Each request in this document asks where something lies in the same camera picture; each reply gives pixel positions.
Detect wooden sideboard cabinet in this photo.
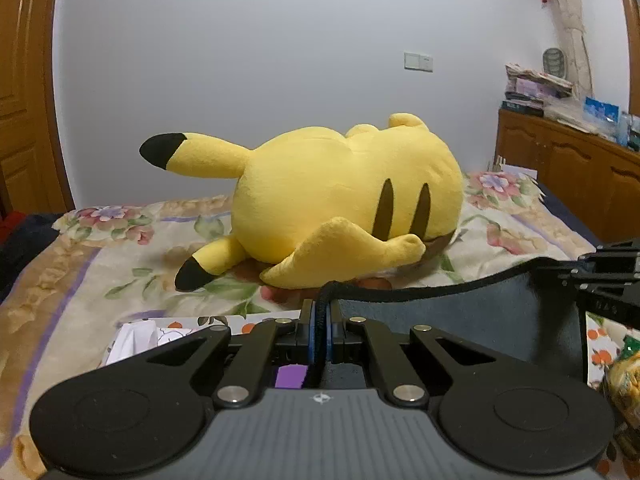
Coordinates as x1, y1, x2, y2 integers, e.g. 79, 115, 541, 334
495, 110, 640, 243

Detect pink tissue box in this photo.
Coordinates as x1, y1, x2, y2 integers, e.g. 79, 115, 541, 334
101, 320, 194, 366

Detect dark blue bed sheet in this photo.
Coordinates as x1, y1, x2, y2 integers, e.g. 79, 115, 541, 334
537, 182, 601, 246

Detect white paper card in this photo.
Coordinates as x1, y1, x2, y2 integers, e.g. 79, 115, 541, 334
492, 156, 538, 180

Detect white wall switch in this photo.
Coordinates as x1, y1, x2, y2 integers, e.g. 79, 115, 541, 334
404, 52, 434, 73

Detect stack of papers and books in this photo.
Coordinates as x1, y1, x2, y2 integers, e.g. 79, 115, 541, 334
500, 63, 593, 133

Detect orange print white cloth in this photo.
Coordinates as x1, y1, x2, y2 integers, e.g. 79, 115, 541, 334
112, 311, 640, 478

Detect floral bed blanket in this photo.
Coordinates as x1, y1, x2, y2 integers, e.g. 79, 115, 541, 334
1, 172, 596, 479

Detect yellow Pikachu plush toy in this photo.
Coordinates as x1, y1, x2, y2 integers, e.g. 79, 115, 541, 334
139, 113, 464, 292

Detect blue picture box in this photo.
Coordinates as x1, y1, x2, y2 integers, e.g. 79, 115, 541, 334
584, 96, 620, 136

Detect small grey desk fan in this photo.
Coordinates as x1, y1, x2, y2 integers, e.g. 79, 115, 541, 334
542, 48, 566, 79

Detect green yellow chip bag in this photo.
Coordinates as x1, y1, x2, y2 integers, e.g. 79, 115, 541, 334
601, 335, 640, 462

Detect purple and grey towel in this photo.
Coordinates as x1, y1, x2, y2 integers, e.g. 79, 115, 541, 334
273, 257, 591, 391

